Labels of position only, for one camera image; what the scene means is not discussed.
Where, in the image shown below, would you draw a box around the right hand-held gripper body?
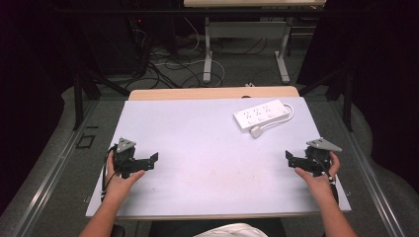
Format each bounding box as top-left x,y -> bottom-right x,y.
303,136 -> 343,178

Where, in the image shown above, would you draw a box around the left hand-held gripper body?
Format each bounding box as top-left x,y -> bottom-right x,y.
112,136 -> 146,180

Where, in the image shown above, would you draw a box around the white power plug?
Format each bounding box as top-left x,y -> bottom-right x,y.
249,125 -> 264,139

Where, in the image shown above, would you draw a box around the white power strip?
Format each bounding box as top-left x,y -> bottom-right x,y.
232,99 -> 292,132

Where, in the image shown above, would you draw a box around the person's right hand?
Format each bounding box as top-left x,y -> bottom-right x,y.
293,151 -> 341,199

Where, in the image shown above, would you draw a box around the person's left hand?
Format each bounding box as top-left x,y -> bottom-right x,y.
104,151 -> 146,201

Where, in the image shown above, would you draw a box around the lavender table mat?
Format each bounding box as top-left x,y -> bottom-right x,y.
85,96 -> 352,219

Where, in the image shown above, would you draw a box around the black metal stand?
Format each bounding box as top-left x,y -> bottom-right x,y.
72,67 -> 131,131
297,63 -> 356,133

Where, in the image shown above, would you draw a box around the person's dark trousers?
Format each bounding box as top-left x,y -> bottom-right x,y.
148,218 -> 289,237

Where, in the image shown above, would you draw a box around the wooden table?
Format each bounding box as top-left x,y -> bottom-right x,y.
115,85 -> 330,221

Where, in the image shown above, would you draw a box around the person's white garment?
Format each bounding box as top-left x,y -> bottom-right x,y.
193,222 -> 269,237

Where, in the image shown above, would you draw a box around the white-legged desk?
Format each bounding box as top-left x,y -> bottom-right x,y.
183,0 -> 327,85

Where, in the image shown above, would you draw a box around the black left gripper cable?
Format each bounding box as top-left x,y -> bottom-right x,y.
100,146 -> 124,202

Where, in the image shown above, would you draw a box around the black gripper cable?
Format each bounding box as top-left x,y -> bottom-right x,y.
100,146 -> 124,202
310,152 -> 340,205

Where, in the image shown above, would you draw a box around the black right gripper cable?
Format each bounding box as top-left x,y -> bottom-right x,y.
310,152 -> 340,205

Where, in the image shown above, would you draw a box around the white power strip cable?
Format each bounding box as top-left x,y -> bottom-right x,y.
260,103 -> 295,133

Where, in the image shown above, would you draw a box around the black floor cable bundle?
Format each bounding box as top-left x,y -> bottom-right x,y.
124,18 -> 269,91

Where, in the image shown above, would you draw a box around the white floor cable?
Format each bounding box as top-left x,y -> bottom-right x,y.
154,17 -> 226,89

